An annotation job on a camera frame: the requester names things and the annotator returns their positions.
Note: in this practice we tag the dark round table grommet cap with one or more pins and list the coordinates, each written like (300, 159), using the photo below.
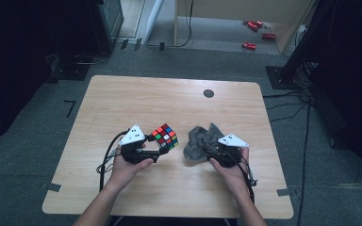
(208, 93)

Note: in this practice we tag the black stand base plate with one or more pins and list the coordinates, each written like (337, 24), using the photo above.
(69, 70)
(276, 78)

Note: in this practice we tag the multicoloured puzzle cube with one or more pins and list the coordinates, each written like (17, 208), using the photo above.
(165, 136)

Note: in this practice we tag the black cabinet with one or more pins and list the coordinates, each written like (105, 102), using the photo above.
(106, 22)

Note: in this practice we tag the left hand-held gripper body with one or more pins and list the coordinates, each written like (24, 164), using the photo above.
(133, 135)

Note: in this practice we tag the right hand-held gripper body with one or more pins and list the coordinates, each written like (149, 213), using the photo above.
(232, 141)

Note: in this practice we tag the white board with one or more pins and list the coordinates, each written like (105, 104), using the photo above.
(152, 15)

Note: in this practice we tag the red drink can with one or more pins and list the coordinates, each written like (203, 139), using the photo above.
(268, 36)
(249, 46)
(253, 26)
(259, 24)

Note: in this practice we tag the grey tape piece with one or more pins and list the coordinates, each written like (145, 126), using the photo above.
(52, 187)
(285, 192)

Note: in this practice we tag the person's left hand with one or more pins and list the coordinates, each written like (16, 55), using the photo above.
(124, 172)

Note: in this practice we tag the grey fluffy cloth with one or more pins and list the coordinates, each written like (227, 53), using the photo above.
(198, 141)

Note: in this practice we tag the black stand pole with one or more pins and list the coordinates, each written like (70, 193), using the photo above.
(308, 34)

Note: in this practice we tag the dark curtain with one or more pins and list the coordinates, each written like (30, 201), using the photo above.
(12, 62)
(358, 62)

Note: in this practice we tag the person's right hand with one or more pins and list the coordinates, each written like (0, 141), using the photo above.
(232, 175)

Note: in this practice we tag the black floor tape strip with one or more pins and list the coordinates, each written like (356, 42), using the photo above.
(161, 46)
(138, 44)
(124, 44)

